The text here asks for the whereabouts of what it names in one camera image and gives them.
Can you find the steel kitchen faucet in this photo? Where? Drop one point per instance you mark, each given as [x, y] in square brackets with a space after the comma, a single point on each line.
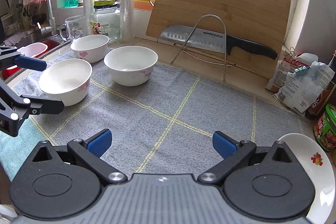
[50, 16]

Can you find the clear glass mug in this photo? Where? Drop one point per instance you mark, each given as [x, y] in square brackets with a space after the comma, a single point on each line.
[74, 27]

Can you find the cleaver knife black handle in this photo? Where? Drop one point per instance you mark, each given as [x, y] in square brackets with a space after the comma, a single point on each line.
[249, 46]

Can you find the white bowl pink flower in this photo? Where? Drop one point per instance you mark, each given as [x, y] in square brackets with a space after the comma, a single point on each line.
[67, 80]

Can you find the red basin in sink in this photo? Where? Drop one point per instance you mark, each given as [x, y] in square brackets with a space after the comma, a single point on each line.
[53, 44]

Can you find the teal cloth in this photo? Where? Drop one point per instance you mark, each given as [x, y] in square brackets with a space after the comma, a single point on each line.
[14, 150]

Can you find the tall plastic wrap roll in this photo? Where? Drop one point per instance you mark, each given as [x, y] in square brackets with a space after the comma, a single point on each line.
[126, 20]

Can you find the white plastic seasoning bag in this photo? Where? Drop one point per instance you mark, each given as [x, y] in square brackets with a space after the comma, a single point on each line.
[304, 85]

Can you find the green lid sauce jar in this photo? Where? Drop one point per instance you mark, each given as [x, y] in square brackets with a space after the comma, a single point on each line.
[324, 129]

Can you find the bamboo cutting board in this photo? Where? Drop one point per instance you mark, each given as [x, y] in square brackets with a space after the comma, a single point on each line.
[262, 21]

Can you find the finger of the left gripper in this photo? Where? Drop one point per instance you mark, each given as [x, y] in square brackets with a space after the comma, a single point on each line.
[41, 105]
[30, 63]

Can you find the red white clipped bag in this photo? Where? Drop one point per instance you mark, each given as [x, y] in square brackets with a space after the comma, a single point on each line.
[288, 63]

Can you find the steel wire rack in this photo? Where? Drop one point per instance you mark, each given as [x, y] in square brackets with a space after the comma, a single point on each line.
[199, 38]

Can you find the short plastic wrap roll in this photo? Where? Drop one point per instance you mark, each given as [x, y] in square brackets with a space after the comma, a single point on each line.
[88, 1]

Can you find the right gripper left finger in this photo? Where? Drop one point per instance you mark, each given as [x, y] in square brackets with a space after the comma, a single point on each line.
[87, 153]

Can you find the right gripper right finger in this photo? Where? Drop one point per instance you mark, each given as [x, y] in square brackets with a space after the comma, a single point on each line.
[235, 156]

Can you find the pink white plastic basin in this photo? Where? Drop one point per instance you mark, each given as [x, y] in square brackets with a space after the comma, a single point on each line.
[34, 50]

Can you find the grey checked dish mat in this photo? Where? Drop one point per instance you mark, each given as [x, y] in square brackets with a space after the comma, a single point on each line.
[166, 124]

